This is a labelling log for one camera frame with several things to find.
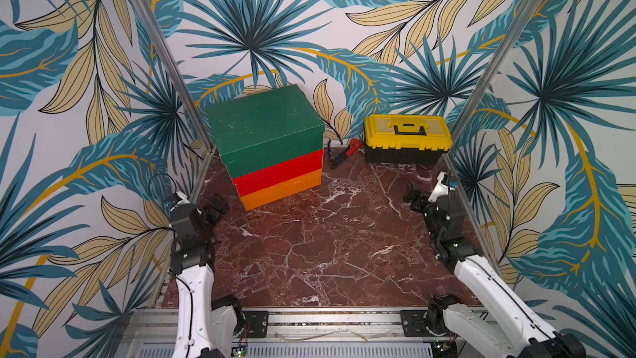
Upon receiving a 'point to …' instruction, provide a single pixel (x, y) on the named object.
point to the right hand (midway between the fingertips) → (422, 185)
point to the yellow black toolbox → (407, 138)
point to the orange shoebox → (281, 191)
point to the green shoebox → (266, 129)
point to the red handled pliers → (354, 144)
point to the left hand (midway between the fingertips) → (212, 205)
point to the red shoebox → (272, 176)
